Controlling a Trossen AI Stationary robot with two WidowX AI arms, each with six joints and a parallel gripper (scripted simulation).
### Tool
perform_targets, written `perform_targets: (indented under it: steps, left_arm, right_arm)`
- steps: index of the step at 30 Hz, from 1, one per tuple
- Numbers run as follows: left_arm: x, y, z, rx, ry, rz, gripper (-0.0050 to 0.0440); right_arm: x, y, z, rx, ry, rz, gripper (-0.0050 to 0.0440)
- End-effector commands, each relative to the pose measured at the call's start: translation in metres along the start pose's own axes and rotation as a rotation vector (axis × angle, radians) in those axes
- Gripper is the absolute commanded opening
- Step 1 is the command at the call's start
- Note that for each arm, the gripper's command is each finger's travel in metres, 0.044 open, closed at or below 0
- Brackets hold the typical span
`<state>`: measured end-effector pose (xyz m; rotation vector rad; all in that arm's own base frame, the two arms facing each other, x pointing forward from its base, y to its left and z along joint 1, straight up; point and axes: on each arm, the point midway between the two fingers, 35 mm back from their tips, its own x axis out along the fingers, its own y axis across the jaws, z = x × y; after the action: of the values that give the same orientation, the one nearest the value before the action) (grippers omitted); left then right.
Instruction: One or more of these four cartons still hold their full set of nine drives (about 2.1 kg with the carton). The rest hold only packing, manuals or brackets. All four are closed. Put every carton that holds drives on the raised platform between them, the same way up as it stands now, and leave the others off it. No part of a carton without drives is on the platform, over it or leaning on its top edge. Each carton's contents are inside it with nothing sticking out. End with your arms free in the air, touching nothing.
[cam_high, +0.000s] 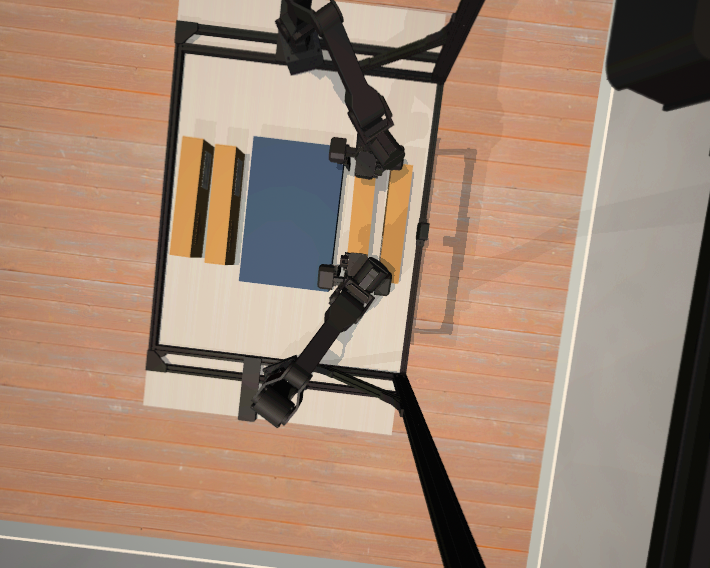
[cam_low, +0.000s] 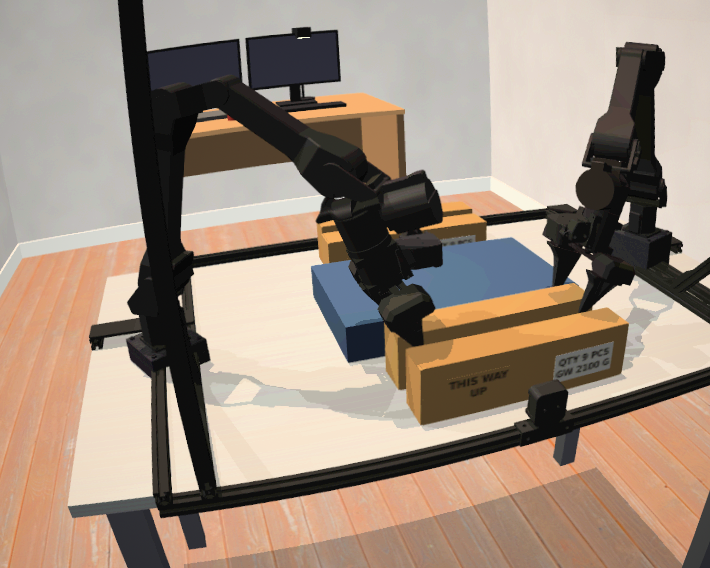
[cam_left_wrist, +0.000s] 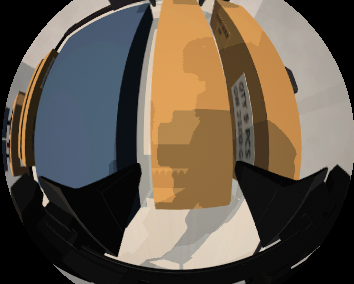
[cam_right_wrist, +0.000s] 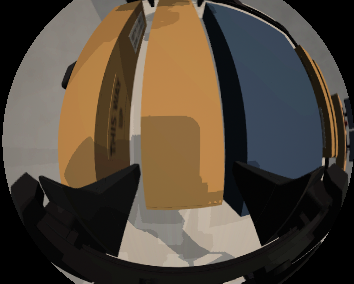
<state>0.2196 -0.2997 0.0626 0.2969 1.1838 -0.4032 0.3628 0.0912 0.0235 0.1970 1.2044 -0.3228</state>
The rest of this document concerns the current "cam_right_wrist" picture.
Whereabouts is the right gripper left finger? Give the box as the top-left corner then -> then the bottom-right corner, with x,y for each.
39,164 -> 141,257

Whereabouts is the blue raised platform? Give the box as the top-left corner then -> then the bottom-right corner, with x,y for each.
202,2 -> 323,217

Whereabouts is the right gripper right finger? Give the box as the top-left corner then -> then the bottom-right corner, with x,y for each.
232,161 -> 325,246

